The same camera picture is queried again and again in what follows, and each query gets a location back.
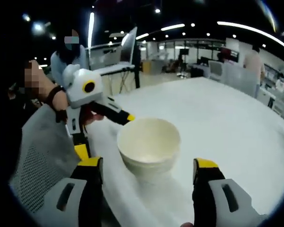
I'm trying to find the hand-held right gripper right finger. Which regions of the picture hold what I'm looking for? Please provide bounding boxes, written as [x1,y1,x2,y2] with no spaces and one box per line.
[192,157,261,227]

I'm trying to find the long ceiling light strip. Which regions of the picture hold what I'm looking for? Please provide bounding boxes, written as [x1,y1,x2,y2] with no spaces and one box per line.
[217,21,284,52]

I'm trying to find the white paper cup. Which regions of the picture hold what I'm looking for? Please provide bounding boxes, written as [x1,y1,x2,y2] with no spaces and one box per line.
[116,117,181,178]

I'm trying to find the dark wrist strap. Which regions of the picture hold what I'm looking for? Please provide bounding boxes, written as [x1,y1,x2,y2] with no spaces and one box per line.
[47,85,68,123]

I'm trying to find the wooden cabinet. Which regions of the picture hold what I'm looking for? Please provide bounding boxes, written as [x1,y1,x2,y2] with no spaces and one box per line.
[142,59,163,74]

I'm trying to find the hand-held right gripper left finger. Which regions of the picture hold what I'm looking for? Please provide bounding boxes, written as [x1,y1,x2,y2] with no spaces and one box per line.
[35,156,104,227]

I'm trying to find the grey desk partition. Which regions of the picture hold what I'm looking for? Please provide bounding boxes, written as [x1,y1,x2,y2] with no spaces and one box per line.
[223,63,258,98]

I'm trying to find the person's left hand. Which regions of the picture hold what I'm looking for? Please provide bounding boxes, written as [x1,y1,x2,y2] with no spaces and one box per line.
[57,93,105,126]

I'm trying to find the straight ceiling light strip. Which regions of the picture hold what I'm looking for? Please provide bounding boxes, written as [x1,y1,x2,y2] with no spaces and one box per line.
[88,12,95,49]

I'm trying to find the grey mesh office chair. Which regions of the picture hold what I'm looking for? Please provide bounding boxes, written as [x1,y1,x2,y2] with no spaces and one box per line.
[9,104,90,215]

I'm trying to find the silver laptop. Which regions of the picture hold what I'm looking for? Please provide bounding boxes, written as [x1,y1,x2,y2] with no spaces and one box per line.
[120,26,138,65]

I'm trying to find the white laptop stand table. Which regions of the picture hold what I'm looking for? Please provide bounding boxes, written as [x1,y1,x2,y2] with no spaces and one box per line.
[91,61,136,77]

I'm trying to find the wall screen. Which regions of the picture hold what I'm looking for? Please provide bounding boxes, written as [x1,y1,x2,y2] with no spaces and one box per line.
[221,46,240,63]

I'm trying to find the black stand pole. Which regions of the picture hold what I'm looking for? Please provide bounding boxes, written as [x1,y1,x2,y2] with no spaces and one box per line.
[132,44,142,89]

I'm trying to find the white office chair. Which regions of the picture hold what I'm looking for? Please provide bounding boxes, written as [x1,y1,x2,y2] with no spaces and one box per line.
[208,60,224,82]

